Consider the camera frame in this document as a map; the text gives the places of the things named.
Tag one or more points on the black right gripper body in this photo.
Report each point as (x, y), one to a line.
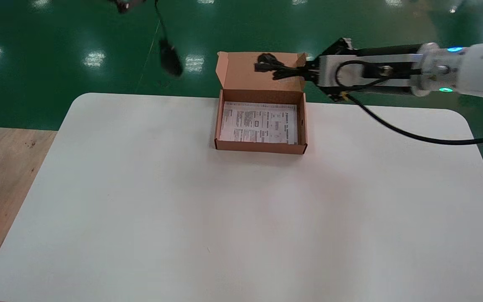
(346, 47)

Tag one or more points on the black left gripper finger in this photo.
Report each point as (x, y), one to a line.
(128, 4)

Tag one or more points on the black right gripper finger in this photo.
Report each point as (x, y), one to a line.
(313, 67)
(313, 78)

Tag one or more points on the brown cardboard storage box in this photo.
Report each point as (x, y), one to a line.
(241, 73)

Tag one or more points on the white printed paper manual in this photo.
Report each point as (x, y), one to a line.
(258, 123)

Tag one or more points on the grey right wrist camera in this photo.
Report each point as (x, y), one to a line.
(328, 71)

